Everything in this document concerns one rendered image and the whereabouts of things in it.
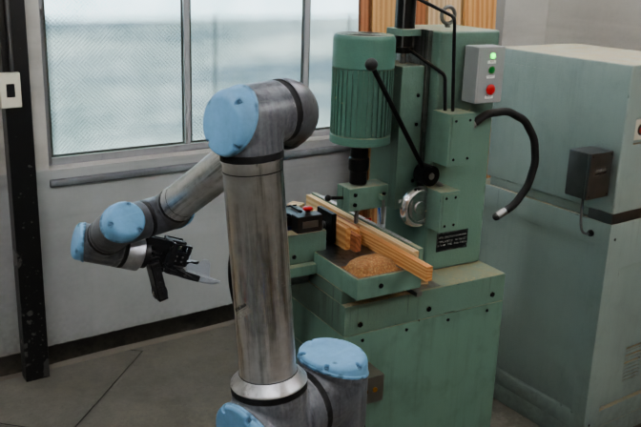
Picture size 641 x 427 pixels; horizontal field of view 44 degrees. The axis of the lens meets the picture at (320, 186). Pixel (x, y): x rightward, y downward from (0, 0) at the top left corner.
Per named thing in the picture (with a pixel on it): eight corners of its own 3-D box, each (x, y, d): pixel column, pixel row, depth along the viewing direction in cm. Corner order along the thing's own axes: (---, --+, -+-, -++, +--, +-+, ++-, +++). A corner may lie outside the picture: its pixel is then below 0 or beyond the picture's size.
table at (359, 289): (230, 236, 253) (230, 218, 252) (313, 224, 268) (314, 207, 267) (325, 308, 203) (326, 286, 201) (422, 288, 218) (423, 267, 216)
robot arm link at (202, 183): (329, 59, 151) (166, 193, 199) (282, 67, 142) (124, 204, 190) (355, 113, 150) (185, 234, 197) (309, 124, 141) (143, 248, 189)
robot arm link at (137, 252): (122, 273, 190) (111, 259, 198) (141, 276, 193) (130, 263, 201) (134, 238, 190) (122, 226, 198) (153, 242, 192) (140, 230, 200)
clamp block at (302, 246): (261, 250, 234) (261, 221, 231) (301, 244, 240) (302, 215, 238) (284, 267, 221) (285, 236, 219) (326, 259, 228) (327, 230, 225)
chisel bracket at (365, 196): (336, 211, 235) (337, 183, 233) (375, 205, 242) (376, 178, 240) (348, 217, 229) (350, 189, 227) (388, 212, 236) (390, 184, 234)
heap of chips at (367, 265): (341, 267, 215) (341, 254, 214) (382, 258, 222) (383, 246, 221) (358, 278, 207) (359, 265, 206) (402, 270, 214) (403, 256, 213)
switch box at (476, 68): (460, 100, 230) (465, 45, 225) (486, 98, 234) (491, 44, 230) (474, 104, 225) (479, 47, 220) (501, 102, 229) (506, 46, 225)
